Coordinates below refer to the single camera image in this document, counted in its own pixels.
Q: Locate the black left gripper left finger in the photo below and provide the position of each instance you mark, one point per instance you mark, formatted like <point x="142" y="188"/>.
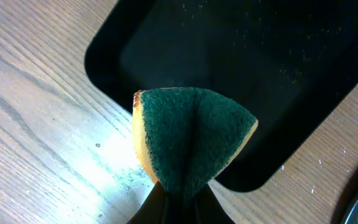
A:
<point x="151" y="211"/>

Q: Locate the green and yellow sponge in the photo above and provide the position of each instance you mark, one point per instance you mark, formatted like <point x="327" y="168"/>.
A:
<point x="186" y="136"/>

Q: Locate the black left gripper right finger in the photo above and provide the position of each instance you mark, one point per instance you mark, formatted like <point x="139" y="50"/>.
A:
<point x="208" y="210"/>

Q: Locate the rectangular black tray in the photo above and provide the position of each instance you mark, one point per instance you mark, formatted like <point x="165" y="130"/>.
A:
<point x="290" y="63"/>

